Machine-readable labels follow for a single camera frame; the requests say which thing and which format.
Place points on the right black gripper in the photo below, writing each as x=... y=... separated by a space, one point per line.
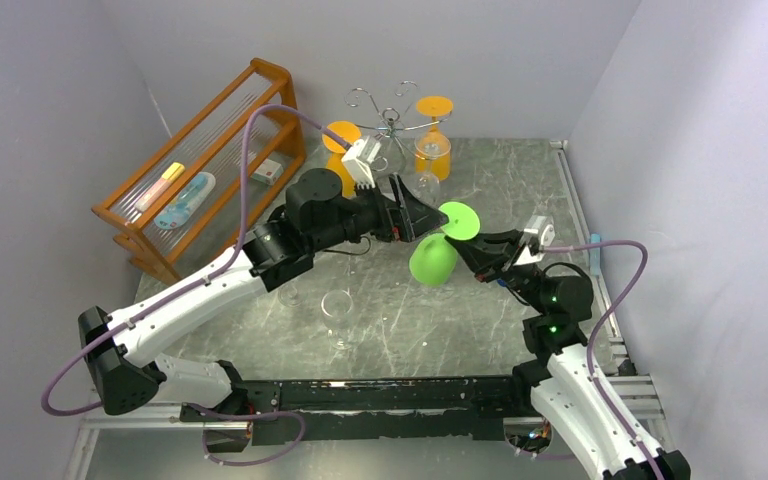
x=484 y=255

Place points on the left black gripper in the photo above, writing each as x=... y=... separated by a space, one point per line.
x=402 y=222

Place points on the green plastic goblet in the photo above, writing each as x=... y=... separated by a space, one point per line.
x=434 y=259

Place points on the clear wine glass handled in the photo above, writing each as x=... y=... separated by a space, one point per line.
x=430 y=175

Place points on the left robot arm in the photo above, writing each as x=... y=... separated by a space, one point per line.
x=126 y=360

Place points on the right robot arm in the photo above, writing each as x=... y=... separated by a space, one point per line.
x=564 y=383

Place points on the clear wine glass front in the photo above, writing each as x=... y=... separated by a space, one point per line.
x=338 y=318

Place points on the clear wine glass left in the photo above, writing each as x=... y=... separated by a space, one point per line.
x=290 y=295

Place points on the orange wooden shelf rack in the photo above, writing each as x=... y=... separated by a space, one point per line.
x=162 y=208

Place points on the light blue clip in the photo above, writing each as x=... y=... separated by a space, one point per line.
x=595 y=256

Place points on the small white red box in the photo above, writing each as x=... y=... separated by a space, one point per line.
x=268 y=172

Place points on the yellow pink highlighter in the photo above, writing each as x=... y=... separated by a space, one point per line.
x=150 y=196

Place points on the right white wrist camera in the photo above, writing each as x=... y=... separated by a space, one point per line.
x=538 y=233

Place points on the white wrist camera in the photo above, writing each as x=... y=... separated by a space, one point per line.
x=538 y=233
x=363 y=160

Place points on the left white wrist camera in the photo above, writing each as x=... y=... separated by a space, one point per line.
x=363 y=160

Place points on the silver wire glass rack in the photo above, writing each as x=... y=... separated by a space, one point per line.
x=392 y=126

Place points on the black base frame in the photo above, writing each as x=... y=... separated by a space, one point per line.
x=275 y=412

